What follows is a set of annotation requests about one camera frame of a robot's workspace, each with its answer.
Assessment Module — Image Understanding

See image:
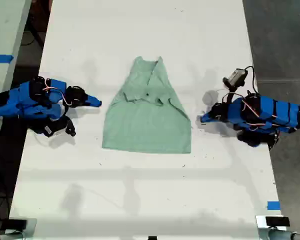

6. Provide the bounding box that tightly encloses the black camera box with label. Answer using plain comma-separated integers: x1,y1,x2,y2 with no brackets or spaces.
42,116,77,138

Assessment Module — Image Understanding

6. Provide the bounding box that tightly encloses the black floor cable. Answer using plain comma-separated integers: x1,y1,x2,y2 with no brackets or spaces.
21,23,45,47

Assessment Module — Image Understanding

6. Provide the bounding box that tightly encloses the short blue tape piece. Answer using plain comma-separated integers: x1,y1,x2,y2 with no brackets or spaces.
266,201,281,211

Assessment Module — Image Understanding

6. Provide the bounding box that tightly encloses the small black box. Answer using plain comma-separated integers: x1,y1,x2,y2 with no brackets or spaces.
265,216,290,227
1,218,28,231

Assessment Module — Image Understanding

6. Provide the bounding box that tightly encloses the white side table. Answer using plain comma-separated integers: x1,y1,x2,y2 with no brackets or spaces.
0,0,32,161

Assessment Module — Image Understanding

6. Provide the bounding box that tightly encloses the grey and black camera box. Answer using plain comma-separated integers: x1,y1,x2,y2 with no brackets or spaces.
222,68,249,89

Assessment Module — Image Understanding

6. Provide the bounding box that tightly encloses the black camera cable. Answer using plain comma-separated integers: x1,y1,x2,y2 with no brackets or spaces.
244,65,258,96

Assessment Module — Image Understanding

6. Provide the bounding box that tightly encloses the long blue tape strip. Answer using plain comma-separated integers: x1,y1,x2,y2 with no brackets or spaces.
0,54,15,64

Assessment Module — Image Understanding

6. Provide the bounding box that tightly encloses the black camera stalk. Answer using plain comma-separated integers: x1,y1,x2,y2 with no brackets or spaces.
226,85,239,101

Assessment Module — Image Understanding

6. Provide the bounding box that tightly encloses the pale green T-shirt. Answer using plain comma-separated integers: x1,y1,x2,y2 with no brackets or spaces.
101,56,192,155

